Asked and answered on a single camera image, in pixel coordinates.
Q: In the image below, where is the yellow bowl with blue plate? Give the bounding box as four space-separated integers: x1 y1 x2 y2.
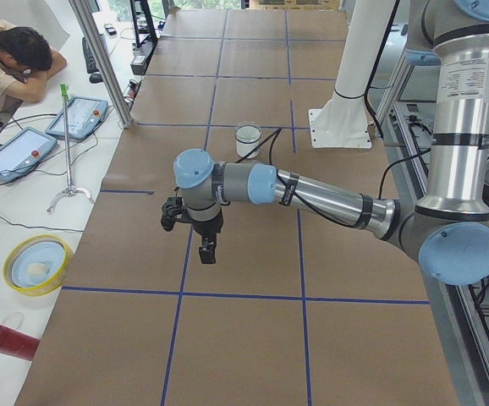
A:
3 234 74 297

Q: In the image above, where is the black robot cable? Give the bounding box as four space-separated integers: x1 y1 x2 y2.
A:
234 126 431 229

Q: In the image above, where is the teach pendant near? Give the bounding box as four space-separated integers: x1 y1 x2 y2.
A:
0 127 57 183

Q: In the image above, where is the teach pendant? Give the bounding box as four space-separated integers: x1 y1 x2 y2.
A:
45 96 108 140
0 127 57 183

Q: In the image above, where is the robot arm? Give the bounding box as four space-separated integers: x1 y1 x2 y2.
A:
161 1 489 286

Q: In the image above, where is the person in beige shirt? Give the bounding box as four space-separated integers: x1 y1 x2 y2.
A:
0 20 67 132

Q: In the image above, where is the white enamel cup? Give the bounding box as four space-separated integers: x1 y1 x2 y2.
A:
234 123 261 159

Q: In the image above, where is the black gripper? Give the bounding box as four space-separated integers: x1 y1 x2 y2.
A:
192 211 223 265

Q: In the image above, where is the black computer mouse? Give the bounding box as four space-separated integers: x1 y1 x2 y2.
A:
89 73 103 84

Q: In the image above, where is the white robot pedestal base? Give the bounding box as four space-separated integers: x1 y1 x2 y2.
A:
309 0 398 149

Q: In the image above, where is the teach pendant far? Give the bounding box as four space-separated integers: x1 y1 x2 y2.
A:
45 96 108 140

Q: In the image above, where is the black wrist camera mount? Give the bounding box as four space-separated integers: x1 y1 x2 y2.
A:
161 189 190 232

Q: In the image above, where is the black keyboard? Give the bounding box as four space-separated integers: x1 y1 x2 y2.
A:
81 37 98 74

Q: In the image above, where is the grabber stick green handle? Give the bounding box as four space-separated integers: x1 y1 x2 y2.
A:
47 83 95 214

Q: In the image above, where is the red cylinder tube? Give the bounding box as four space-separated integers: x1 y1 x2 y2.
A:
0 324 40 361

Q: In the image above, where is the aluminium frame post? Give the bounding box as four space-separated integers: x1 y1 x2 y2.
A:
69 0 132 129

